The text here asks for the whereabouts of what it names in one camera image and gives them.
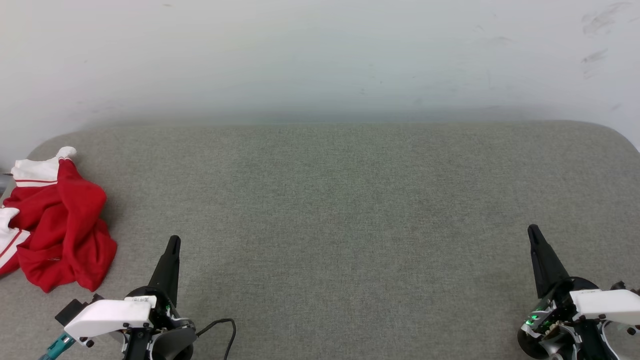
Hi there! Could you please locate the red and white jersey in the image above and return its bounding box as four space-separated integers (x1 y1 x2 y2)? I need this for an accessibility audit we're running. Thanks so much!
0 146 118 293

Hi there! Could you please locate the teal cable connector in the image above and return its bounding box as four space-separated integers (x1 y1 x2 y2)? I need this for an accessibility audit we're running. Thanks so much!
39 332 77 360

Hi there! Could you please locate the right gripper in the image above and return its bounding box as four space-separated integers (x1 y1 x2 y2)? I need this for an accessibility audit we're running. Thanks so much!
517 224 640 360

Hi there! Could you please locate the thick black cable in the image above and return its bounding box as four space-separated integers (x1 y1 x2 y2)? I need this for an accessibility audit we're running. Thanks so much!
196 318 237 360

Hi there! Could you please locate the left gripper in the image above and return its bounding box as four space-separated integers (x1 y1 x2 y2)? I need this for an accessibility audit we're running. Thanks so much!
64 235 198 360

